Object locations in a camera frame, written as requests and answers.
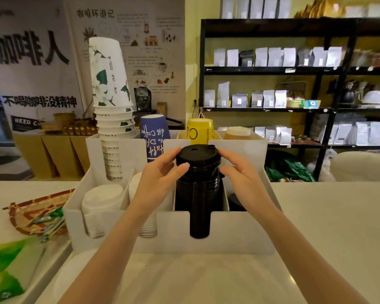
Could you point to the person's left hand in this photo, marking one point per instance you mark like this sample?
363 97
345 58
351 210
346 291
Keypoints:
152 189

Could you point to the person's right hand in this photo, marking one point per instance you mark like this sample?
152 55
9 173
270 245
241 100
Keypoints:
248 189

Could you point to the person's left thumb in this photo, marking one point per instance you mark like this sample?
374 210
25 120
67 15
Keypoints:
179 172

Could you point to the person's right thumb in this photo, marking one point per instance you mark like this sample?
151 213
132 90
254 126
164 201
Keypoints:
228 172

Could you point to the black plastic cup lid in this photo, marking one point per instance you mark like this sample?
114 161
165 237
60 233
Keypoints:
199 158

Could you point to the person's left forearm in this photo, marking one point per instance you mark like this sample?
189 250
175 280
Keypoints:
104 259

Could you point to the person's right forearm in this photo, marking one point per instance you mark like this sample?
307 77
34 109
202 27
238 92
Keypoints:
304 259

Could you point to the stack of black lids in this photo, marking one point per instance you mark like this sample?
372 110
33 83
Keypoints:
199 202

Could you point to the brown kraft paper cup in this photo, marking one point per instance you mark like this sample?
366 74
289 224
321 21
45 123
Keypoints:
237 133

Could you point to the yellow paper cup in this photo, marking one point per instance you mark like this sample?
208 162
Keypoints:
201 131

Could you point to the blue paper cup with lettering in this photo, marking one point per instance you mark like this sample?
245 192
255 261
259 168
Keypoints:
153 132

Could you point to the white cup and lid organizer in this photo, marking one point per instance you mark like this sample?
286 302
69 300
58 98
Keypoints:
234 231

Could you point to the small brown box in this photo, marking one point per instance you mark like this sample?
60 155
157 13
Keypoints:
161 108

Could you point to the row of small white pouches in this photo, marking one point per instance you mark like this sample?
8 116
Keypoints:
285 136

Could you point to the green plastic bag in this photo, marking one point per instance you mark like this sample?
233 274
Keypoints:
296 169

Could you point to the row of pale labelled pouches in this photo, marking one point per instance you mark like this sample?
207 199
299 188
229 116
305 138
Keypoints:
223 94

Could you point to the black coffee pouch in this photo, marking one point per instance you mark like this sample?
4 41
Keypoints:
142 99

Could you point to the teal box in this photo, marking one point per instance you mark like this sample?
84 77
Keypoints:
311 104

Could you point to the row of small gold packets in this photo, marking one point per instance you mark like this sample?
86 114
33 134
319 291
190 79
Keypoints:
79 128

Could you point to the stack of leaf-print paper cups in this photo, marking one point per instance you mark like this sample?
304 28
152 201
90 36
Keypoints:
109 82

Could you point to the row of white and grey pouches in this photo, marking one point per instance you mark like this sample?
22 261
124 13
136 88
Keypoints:
274 57

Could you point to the green sachets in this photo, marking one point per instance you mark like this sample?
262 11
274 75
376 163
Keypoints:
52 223

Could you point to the group of large white pouches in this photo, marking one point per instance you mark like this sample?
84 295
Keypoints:
362 133

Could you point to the woven bamboo tray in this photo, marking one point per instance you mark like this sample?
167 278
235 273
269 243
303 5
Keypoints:
22 215

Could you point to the white coffee bag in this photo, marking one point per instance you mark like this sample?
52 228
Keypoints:
242 7
256 7
285 7
227 7
270 7

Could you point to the black metal shelving unit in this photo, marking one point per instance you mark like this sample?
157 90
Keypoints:
319 26

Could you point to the white poster with black lettering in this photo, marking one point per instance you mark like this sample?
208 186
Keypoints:
31 75

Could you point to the row of gold pouches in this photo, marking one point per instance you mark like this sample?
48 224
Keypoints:
323 7

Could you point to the green and white leaflet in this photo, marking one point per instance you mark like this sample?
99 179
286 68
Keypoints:
9 269

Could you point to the illustrated white wall poster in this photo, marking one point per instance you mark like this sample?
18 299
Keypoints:
145 53

